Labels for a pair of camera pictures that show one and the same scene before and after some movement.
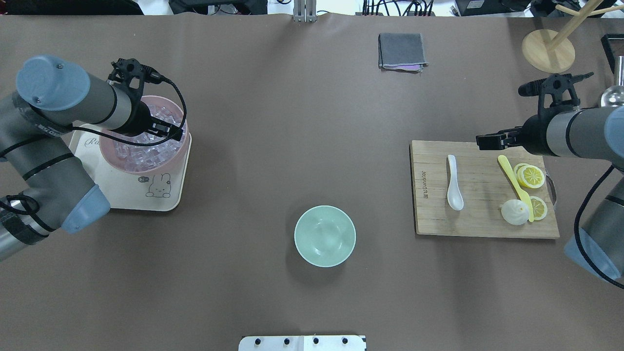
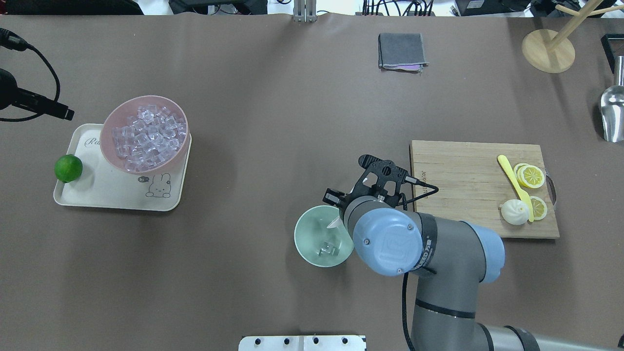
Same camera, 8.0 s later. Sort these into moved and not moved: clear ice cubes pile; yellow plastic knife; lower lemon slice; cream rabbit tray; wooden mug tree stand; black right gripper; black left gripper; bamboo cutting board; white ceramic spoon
Moved: white ceramic spoon; black left gripper; black right gripper
Not moved: wooden mug tree stand; clear ice cubes pile; bamboo cutting board; lower lemon slice; yellow plastic knife; cream rabbit tray
